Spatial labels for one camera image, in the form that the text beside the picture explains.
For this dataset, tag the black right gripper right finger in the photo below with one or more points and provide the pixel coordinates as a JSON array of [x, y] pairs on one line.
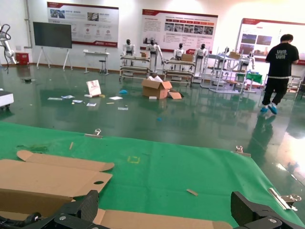
[[247, 207]]

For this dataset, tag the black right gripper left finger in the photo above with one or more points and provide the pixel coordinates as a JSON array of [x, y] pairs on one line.
[[83, 207]]

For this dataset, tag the white industrial robot arm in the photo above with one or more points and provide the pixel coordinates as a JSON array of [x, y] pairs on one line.
[[7, 52]]

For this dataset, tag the small white box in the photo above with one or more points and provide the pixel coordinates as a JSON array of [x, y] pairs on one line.
[[88, 96], [152, 97]]

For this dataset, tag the large open cardboard box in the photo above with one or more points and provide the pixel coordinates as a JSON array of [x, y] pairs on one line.
[[152, 91]]

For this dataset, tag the small cardboard box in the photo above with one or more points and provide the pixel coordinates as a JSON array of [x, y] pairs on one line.
[[144, 54], [187, 57], [234, 55]]

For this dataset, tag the red box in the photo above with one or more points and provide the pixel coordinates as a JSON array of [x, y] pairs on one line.
[[22, 58]]

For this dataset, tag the silver binder clip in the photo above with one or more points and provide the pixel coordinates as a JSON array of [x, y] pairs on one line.
[[93, 136], [243, 153], [277, 198]]

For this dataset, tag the small wooden chip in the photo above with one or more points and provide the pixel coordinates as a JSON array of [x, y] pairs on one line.
[[192, 192]]

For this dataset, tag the thin wooden stick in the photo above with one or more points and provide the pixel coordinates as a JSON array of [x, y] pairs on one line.
[[71, 145]]

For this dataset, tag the green table cloth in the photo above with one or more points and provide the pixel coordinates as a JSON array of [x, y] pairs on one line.
[[166, 167]]

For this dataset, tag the printed paper sheet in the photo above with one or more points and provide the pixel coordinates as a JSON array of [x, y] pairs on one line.
[[91, 104], [77, 101], [67, 96], [122, 108], [54, 98]]

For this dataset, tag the white paper sheet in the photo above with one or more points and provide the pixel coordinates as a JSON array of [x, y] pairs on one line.
[[115, 97]]

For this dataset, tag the blue shoe cover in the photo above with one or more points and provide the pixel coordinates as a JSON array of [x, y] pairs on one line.
[[159, 118], [123, 91]]

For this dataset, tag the white red paper bag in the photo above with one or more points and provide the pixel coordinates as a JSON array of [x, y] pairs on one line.
[[93, 88]]

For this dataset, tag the green covered table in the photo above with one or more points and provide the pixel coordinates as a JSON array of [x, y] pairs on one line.
[[254, 77]]

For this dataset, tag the flat cardboard piece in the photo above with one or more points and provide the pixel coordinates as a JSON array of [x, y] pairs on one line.
[[175, 95]]

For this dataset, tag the white cart platform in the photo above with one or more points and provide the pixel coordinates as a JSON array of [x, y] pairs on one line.
[[6, 95]]

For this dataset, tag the small black floor object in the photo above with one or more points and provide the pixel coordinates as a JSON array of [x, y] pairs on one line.
[[28, 80]]

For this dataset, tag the black stool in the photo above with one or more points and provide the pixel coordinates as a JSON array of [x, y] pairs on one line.
[[103, 62]]

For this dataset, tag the white black humanoid robot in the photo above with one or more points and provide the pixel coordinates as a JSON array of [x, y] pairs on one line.
[[179, 53], [226, 50], [152, 50], [128, 48], [250, 59], [201, 55]]

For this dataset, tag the person in black clothes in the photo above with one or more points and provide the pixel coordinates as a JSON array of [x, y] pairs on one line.
[[281, 62]]

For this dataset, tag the white desk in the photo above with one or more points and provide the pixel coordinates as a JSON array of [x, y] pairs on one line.
[[95, 53]]

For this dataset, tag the black display on stand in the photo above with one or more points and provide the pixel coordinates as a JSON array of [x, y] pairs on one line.
[[52, 35]]

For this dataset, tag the white metal frame rack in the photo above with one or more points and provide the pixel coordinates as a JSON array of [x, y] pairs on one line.
[[219, 78]]

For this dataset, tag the metal frame workbench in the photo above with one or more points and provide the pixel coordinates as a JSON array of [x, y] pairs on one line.
[[295, 78], [135, 57], [178, 62]]

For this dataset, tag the red white wall poster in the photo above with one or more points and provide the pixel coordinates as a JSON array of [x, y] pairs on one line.
[[178, 19], [257, 28], [95, 14]]

